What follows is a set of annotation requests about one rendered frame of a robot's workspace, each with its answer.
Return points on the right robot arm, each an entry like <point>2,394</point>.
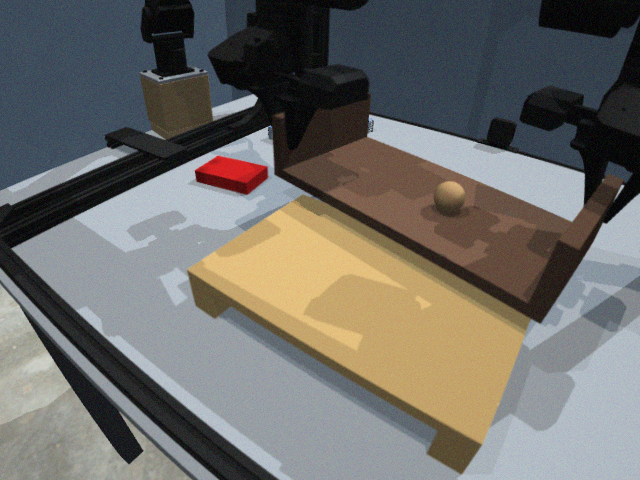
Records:
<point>233,60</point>

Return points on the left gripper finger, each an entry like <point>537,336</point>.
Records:
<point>594,170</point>
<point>629,192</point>

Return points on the red rectangular block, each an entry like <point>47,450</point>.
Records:
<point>231,174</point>

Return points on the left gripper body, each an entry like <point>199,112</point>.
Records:
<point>550,107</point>

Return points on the tan wooden shelf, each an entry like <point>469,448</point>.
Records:
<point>401,327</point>

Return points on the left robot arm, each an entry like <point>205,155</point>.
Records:
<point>615,135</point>

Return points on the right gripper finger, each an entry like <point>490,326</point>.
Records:
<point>265,94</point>
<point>297,117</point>

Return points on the tan ball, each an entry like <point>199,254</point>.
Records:
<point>449,196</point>

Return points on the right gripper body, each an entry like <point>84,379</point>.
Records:
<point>326,87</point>

